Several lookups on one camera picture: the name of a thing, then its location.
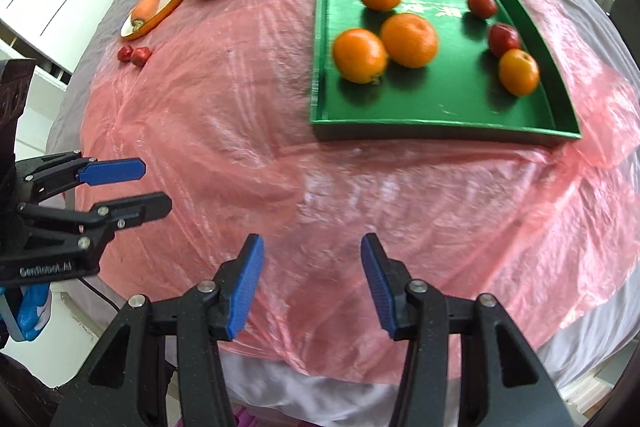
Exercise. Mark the left blue gloved hand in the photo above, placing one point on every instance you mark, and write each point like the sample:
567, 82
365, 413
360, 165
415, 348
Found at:
25, 312

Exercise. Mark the small red apple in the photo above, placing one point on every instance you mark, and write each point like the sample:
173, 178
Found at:
124, 54
140, 56

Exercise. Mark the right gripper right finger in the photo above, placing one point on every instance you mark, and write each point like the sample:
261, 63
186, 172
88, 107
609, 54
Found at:
503, 383

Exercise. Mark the pink plastic sheet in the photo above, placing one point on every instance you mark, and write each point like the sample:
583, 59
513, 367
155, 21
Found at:
219, 114

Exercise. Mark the orange carrot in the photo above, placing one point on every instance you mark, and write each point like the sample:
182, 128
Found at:
142, 12

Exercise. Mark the green rectangular tray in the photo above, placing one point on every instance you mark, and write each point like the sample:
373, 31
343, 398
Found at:
456, 96

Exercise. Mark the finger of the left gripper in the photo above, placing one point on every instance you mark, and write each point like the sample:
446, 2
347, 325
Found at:
119, 214
73, 169

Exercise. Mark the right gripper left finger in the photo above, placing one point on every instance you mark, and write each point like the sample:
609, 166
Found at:
124, 380

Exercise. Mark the orange rimmed plate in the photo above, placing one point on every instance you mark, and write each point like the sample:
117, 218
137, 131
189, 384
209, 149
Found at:
165, 8

